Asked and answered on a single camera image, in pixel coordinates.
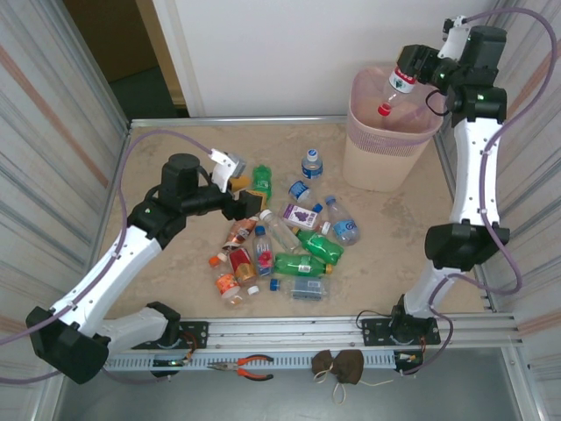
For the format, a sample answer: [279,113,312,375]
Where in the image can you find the green plastic bottle yellow cap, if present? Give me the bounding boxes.
[252,164,273,198]
[291,225,346,267]
[273,252,335,278]

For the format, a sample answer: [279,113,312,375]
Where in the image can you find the clear bottle red cap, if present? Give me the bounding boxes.
[377,65,417,118]

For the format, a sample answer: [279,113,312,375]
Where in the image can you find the bottle with copper brown label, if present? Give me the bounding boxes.
[220,218,259,263]

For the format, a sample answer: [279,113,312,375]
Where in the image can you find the plain clear bottle white cap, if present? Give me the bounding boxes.
[259,209,303,255]

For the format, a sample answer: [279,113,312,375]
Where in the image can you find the Fiji water bottle blue cap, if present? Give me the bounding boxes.
[252,225,275,278]

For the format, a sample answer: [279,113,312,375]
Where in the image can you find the clear bottle purple grape label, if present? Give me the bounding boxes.
[279,202,333,236]

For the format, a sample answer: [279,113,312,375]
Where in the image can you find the small clear bottle blue label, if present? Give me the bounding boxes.
[287,178,323,214]

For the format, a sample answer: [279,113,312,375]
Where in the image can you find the bottle with red gold label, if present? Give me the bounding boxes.
[228,246,259,287]

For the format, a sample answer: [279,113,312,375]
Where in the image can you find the clear bottle blue Pocari label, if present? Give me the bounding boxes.
[301,148,324,181]

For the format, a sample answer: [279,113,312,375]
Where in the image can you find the clear bottle orange label cap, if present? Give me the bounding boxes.
[209,256,246,310]

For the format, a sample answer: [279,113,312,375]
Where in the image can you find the clear bottle light-blue cap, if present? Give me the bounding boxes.
[323,196,363,246]

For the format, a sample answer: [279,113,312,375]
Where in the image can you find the clear bottle dark grey label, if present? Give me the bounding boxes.
[268,275,332,303]

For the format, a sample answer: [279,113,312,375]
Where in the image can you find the translucent pink bin liner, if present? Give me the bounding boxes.
[348,64,444,148]

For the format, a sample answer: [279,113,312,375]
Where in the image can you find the beige slatted plastic bin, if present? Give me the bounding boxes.
[342,64,444,193]

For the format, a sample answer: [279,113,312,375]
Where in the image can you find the brown door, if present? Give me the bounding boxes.
[63,0,159,84]

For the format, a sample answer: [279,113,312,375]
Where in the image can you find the brown cloth pouch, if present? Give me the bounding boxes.
[329,349,395,405]
[310,349,339,383]

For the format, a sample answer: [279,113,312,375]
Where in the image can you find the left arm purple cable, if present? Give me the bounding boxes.
[0,129,214,386]

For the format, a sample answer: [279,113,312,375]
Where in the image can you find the aluminium table edge rail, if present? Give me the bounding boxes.
[129,114,352,131]

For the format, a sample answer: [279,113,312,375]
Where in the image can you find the white door frame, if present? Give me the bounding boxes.
[134,0,207,118]

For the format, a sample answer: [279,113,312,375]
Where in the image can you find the grooved aluminium mounting rail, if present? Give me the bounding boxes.
[46,310,525,353]

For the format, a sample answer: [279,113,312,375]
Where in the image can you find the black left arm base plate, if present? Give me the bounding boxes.
[130,321,209,351]

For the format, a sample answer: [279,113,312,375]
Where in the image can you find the white slotted cable duct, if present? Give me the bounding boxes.
[104,353,398,373]

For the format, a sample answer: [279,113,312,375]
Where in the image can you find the orange-handled pliers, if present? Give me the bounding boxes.
[206,353,275,381]

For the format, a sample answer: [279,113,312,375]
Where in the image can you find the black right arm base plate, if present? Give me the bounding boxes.
[359,316,442,347]

